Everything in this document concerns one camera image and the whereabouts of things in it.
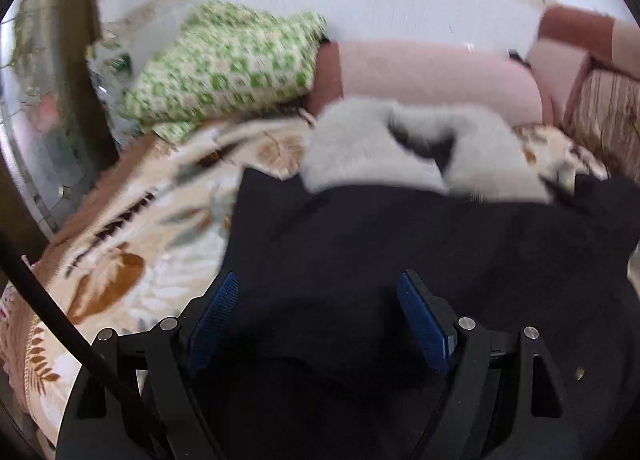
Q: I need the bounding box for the dark wooden frame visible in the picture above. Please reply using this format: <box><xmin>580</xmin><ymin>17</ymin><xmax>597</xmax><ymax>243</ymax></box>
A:
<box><xmin>0</xmin><ymin>0</ymin><xmax>121</xmax><ymax>261</ymax></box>

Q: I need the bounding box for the pink cloth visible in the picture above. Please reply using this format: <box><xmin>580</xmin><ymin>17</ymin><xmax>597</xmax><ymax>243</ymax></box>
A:
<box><xmin>307</xmin><ymin>40</ymin><xmax>556</xmax><ymax>127</ymax></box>

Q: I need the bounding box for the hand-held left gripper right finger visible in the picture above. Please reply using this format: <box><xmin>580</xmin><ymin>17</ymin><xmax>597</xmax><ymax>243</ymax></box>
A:
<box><xmin>396</xmin><ymin>269</ymin><xmax>567</xmax><ymax>460</ymax></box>

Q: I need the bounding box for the brown striped cloth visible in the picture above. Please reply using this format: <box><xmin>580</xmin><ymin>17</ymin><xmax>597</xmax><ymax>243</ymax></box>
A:
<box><xmin>562</xmin><ymin>67</ymin><xmax>640</xmax><ymax>181</ymax></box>

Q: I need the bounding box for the green checkered cloth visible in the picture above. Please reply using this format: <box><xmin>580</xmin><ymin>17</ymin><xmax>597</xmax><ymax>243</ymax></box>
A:
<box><xmin>120</xmin><ymin>0</ymin><xmax>328</xmax><ymax>143</ymax></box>

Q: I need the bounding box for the black coat with fur collar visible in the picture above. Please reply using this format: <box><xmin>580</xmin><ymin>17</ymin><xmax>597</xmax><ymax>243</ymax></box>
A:
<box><xmin>190</xmin><ymin>97</ymin><xmax>640</xmax><ymax>460</ymax></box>

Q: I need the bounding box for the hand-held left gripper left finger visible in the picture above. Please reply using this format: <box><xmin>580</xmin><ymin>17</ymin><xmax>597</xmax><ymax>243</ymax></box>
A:
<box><xmin>75</xmin><ymin>270</ymin><xmax>241</xmax><ymax>460</ymax></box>

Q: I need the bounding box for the silvery metal frame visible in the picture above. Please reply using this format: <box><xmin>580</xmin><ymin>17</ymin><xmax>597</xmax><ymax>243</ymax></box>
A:
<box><xmin>0</xmin><ymin>0</ymin><xmax>66</xmax><ymax>236</ymax></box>

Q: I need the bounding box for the shiny plastic bag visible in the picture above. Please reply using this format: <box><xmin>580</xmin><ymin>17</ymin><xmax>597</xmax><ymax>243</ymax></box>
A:
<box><xmin>85</xmin><ymin>37</ymin><xmax>137</xmax><ymax>141</ymax></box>

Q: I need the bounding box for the leaf printed blanket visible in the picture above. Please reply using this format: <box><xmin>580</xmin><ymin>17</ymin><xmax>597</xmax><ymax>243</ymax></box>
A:
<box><xmin>0</xmin><ymin>115</ymin><xmax>611</xmax><ymax>448</ymax></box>

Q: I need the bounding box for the black cable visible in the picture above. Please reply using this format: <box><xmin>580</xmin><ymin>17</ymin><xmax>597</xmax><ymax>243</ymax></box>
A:
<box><xmin>0</xmin><ymin>232</ymin><xmax>171</xmax><ymax>460</ymax></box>

